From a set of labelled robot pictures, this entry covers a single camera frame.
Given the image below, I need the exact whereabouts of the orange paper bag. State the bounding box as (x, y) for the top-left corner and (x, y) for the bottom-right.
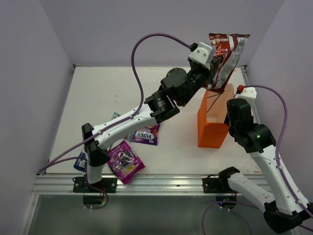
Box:
(197, 84), (234, 149)

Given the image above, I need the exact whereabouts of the red brown snack bag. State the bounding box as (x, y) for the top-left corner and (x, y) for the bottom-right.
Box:
(206, 33), (250, 93)

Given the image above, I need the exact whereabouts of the purple Fox's candy bag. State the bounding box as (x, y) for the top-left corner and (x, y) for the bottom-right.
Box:
(124, 124), (160, 146)

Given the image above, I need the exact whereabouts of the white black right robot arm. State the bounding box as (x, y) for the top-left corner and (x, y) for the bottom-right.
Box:
(218, 98), (313, 234)

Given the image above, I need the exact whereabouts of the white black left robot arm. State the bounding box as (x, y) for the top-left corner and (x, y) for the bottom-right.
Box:
(82, 57), (222, 192)

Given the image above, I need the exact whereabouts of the teal Fox's candy bag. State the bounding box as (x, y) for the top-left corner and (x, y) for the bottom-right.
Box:
(112, 112), (120, 120)

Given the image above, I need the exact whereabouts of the magenta purple snack bag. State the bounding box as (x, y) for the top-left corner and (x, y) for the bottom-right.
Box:
(108, 141), (145, 185)

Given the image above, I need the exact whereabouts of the blue white snack bag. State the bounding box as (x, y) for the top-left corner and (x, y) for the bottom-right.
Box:
(73, 150), (88, 171)

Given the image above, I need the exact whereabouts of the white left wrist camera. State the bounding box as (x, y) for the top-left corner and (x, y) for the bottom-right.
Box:
(188, 42), (216, 62)

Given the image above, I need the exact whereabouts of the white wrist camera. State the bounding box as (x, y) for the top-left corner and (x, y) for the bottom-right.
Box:
(234, 85), (257, 106)
(188, 42), (216, 62)

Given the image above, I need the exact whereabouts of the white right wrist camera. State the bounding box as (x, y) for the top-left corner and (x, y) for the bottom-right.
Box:
(234, 85), (257, 106)

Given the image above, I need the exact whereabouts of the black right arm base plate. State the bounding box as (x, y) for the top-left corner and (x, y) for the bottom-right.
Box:
(202, 175), (233, 194)

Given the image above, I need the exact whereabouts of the front aluminium rail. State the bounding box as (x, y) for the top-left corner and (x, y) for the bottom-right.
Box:
(31, 173), (272, 196)

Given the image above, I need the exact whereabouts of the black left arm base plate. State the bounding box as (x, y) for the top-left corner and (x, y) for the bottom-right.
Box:
(72, 177), (117, 193)

